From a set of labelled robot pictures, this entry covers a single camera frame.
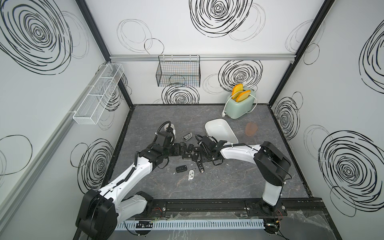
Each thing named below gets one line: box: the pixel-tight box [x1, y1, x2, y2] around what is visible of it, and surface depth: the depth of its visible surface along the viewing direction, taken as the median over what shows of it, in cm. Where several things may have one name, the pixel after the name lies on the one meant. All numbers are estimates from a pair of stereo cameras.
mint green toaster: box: [225, 87, 256, 119], surface depth 107 cm
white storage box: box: [205, 118, 239, 145], surface depth 104 cm
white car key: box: [188, 169, 195, 181], surface depth 86 cm
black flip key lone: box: [175, 165, 187, 173], surface depth 88 cm
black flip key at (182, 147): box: [179, 142, 187, 154], surface depth 75 cm
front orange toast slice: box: [236, 89, 252, 103], surface depth 101 cm
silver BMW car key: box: [182, 132, 193, 141], surface depth 101 cm
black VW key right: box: [192, 152, 200, 162], surface depth 93 cm
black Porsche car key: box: [196, 159, 205, 174], surface depth 88 cm
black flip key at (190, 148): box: [186, 143, 194, 153], surface depth 97 cm
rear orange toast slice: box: [232, 83, 244, 96], surface depth 104 cm
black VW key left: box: [182, 153, 193, 160], surface depth 93 cm
